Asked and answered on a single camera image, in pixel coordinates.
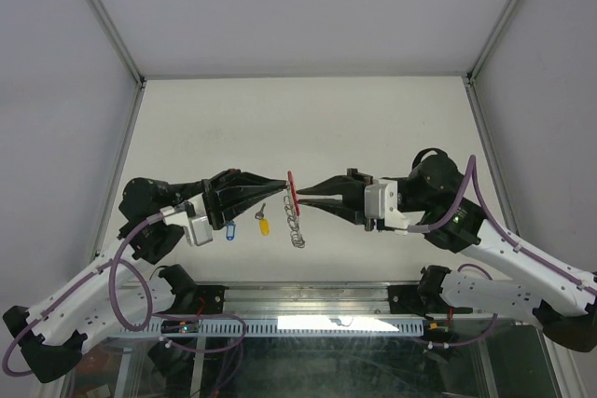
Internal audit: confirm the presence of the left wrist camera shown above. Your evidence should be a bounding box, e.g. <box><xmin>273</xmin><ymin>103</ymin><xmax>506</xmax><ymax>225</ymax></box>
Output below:
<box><xmin>160</xmin><ymin>196</ymin><xmax>213</xmax><ymax>247</ymax></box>

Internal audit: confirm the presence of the aluminium frame post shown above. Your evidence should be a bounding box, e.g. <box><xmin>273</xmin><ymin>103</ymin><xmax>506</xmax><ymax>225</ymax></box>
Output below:
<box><xmin>465</xmin><ymin>0</ymin><xmax>522</xmax><ymax>84</ymax></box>
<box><xmin>60</xmin><ymin>0</ymin><xmax>146</xmax><ymax>87</ymax></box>

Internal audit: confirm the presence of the blue tag key lower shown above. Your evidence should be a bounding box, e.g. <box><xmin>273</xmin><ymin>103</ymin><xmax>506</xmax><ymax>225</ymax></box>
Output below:
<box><xmin>226</xmin><ymin>221</ymin><xmax>236</xmax><ymax>241</ymax></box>

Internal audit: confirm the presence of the left aluminium frame post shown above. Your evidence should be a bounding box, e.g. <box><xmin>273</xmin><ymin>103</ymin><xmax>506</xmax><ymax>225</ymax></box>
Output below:
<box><xmin>60</xmin><ymin>0</ymin><xmax>146</xmax><ymax>87</ymax></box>

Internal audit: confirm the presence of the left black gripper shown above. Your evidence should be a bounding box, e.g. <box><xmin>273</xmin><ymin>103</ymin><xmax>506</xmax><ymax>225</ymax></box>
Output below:
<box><xmin>174</xmin><ymin>168</ymin><xmax>288</xmax><ymax>231</ymax></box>

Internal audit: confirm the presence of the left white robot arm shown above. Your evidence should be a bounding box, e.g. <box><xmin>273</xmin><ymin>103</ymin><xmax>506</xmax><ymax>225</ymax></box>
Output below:
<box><xmin>2</xmin><ymin>169</ymin><xmax>288</xmax><ymax>383</ymax></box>

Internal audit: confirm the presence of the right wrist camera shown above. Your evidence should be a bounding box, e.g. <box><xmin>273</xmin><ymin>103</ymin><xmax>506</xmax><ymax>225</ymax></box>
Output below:
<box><xmin>364</xmin><ymin>179</ymin><xmax>410</xmax><ymax>235</ymax></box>

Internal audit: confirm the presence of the right aluminium frame post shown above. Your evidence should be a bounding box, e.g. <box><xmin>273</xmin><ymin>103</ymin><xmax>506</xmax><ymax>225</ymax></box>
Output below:
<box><xmin>465</xmin><ymin>0</ymin><xmax>522</xmax><ymax>84</ymax></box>

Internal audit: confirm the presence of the slotted cable duct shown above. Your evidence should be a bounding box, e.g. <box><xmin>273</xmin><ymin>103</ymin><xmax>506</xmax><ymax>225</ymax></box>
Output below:
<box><xmin>114</xmin><ymin>315</ymin><xmax>424</xmax><ymax>339</ymax></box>

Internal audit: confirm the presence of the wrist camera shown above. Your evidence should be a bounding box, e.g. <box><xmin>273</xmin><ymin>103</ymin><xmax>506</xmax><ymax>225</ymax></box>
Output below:
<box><xmin>364</xmin><ymin>179</ymin><xmax>410</xmax><ymax>235</ymax></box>
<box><xmin>160</xmin><ymin>196</ymin><xmax>213</xmax><ymax>247</ymax></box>

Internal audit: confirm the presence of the red handled metal keyring holder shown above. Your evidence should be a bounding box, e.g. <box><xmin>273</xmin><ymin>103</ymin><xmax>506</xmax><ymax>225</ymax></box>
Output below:
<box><xmin>284</xmin><ymin>171</ymin><xmax>306</xmax><ymax>249</ymax></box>

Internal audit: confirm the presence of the aluminium front rail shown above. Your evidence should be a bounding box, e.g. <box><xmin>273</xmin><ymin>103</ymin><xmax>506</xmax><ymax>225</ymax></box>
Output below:
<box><xmin>59</xmin><ymin>280</ymin><xmax>559</xmax><ymax>320</ymax></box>

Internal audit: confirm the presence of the yellow tag key lower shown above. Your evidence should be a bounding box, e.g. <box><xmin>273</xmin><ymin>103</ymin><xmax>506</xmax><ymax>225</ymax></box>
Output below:
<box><xmin>255</xmin><ymin>203</ymin><xmax>270</xmax><ymax>236</ymax></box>

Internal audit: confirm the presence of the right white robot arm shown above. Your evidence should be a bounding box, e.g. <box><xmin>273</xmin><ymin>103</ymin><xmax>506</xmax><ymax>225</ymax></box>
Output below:
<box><xmin>293</xmin><ymin>148</ymin><xmax>596</xmax><ymax>352</ymax></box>

